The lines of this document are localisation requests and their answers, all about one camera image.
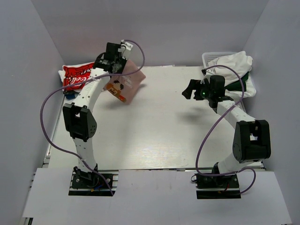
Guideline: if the folded blue t shirt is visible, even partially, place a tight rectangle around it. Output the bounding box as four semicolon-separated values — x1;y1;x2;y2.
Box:
63;91;78;100

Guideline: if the pink t shirt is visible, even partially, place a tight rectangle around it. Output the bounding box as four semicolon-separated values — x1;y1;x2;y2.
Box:
104;70;146;105

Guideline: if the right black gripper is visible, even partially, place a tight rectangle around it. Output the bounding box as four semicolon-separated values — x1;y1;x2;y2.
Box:
183;79;214;100

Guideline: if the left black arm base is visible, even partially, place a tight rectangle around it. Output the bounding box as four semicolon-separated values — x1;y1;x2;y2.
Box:
68;167;118;197

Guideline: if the folded red coca-cola t shirt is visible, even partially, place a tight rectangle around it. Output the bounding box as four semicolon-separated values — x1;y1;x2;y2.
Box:
58;62;94;92

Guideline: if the green and white t shirt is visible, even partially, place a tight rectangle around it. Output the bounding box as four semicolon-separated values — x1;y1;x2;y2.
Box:
222;71;256;100

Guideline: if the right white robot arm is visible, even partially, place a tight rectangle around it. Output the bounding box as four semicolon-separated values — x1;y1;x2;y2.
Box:
182;75;271;187

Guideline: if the white plastic basket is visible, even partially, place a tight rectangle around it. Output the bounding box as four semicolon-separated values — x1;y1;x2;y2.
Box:
202;52;236;68

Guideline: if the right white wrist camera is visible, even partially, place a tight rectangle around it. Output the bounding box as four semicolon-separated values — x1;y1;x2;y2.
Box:
201;68;212;83

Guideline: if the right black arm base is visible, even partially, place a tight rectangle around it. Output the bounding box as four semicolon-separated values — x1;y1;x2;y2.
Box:
191;173;241;200

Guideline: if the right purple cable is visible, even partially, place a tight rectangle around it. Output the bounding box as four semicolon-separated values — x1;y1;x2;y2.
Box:
195;65;256;193

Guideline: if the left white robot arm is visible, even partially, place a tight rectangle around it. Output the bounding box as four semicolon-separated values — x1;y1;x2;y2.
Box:
63;40;133;187

